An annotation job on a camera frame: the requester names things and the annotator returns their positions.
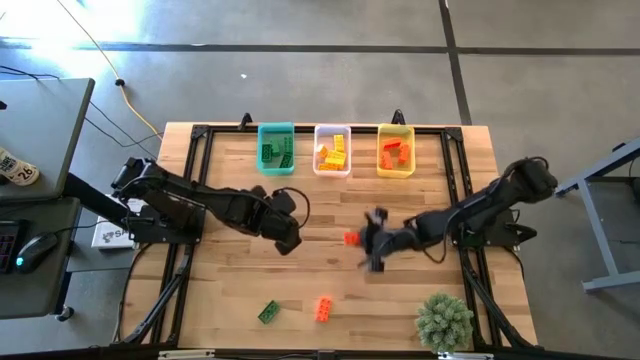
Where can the green toy building block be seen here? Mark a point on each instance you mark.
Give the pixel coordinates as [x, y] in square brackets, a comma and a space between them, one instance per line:
[269, 312]
[288, 144]
[267, 153]
[286, 160]

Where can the white printed package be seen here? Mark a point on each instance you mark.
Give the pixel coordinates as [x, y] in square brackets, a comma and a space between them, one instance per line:
[17, 170]

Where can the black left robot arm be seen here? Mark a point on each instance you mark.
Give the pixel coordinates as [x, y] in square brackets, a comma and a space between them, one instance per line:
[225, 205]

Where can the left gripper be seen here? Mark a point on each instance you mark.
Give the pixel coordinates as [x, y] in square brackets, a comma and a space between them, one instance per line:
[280, 227]

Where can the black aluminium table frame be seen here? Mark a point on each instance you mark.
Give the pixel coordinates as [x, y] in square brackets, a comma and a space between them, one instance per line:
[230, 130]

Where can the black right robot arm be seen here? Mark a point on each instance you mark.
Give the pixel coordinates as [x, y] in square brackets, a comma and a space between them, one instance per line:
[480, 207]

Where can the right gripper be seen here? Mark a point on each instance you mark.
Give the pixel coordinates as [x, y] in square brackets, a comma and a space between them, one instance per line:
[385, 241]

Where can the small green artificial plant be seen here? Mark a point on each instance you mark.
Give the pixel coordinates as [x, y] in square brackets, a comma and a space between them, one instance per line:
[445, 322]

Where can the white printed box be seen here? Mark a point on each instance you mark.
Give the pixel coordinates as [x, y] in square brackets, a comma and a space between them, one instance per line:
[112, 235]

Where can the orange toy building block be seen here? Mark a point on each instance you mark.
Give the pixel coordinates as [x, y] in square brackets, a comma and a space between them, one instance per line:
[386, 160]
[352, 239]
[392, 144]
[323, 309]
[404, 154]

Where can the black metal beam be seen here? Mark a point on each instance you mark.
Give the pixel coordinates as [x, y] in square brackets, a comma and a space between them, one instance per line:
[95, 200]

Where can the yellow toy building block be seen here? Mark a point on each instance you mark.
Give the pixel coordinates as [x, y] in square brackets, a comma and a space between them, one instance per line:
[336, 158]
[329, 167]
[339, 143]
[322, 151]

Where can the teal translucent plastic bin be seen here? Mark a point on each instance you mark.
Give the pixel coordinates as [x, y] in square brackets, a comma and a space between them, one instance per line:
[259, 150]

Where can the yellow translucent plastic bin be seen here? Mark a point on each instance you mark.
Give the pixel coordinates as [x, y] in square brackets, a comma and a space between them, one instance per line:
[396, 172]

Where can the grey metal stand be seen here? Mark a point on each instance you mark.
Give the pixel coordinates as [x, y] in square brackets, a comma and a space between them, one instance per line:
[595, 225]

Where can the clear white plastic bin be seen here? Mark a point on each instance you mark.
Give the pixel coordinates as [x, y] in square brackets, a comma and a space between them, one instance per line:
[325, 131]

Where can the black keyboard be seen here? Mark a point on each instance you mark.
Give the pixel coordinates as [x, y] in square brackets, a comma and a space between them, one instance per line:
[7, 247]

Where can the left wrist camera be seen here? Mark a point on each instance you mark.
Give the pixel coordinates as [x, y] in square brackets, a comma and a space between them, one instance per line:
[282, 201]

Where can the black desk caster wheel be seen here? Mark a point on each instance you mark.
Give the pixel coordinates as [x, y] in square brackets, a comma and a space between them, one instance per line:
[65, 314]

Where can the black computer mouse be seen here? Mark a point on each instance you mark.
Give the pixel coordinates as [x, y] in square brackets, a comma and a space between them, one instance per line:
[36, 251]

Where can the dark grey desk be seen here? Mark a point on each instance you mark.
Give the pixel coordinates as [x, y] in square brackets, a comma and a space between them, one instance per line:
[35, 295]

